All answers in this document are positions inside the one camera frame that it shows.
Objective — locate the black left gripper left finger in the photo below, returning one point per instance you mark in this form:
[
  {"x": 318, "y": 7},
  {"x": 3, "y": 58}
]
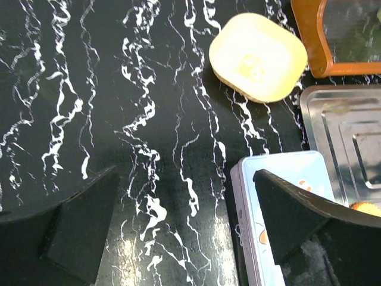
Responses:
[{"x": 59, "y": 240}]

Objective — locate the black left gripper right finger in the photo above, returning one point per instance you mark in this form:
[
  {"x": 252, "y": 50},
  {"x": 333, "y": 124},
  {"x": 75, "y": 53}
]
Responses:
[{"x": 314, "y": 240}]

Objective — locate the orange sandwich cookie bottom left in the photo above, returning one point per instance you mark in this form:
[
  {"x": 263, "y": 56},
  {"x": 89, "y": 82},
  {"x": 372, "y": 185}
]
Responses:
[{"x": 366, "y": 207}]

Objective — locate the large steel baking tray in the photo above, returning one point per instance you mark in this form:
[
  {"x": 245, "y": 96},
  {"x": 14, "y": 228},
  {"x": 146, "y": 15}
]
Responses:
[{"x": 343, "y": 124}]

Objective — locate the yellow square plate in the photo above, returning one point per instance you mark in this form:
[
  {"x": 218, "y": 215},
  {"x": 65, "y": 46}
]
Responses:
[{"x": 257, "y": 58}]

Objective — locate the wooden cup rack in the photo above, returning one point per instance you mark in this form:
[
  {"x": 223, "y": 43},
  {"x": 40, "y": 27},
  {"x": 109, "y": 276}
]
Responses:
[{"x": 342, "y": 38}]

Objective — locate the green mug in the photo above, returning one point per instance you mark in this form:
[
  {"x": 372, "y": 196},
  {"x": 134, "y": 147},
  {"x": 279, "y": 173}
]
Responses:
[{"x": 379, "y": 14}]

